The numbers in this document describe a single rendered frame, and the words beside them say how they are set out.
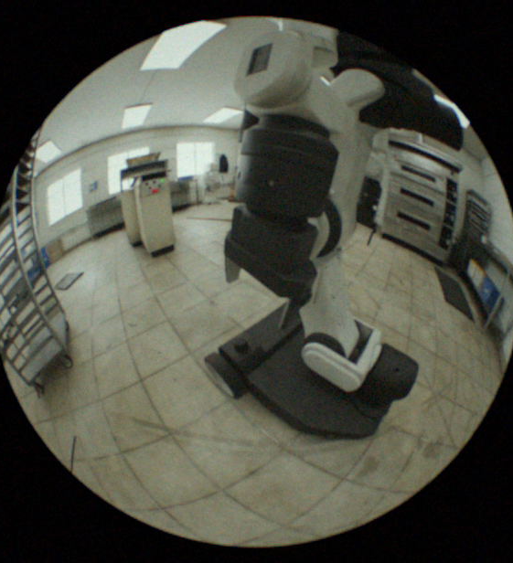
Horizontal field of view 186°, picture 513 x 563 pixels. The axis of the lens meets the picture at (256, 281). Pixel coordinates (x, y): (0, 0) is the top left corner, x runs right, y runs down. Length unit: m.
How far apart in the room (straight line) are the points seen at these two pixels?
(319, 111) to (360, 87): 0.23
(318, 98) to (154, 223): 1.85
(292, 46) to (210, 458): 0.85
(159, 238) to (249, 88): 1.87
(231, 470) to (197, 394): 0.36
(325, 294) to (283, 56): 0.42
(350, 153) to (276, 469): 0.87
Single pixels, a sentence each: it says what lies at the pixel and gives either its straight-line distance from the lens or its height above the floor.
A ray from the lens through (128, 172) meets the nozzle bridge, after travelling 2.67.
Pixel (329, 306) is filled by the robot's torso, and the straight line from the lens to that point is 0.43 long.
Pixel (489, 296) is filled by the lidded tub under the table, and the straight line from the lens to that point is 2.95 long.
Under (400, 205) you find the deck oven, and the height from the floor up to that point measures 0.73.
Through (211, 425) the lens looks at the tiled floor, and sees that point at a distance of 0.72.
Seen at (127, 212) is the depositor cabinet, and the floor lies 0.54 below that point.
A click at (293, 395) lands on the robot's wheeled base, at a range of 0.57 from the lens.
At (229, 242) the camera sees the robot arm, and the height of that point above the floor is 0.63.
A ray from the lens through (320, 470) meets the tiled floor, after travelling 0.74.
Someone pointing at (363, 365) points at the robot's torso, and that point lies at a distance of 0.48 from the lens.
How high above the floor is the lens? 0.70
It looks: 33 degrees down
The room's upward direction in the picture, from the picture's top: straight up
